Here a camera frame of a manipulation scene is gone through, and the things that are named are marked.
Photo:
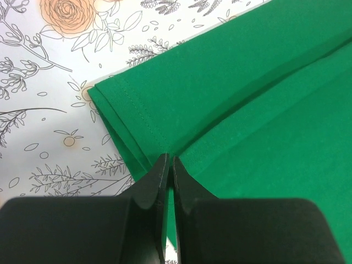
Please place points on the floral patterned table mat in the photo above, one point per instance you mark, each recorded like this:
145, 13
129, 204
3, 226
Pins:
53, 140

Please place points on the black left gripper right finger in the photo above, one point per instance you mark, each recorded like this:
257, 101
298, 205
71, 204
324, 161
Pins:
214, 230

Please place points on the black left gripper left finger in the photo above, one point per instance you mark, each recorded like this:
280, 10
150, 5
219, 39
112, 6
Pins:
128, 228

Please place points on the green t shirt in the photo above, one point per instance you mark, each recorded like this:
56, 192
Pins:
257, 107

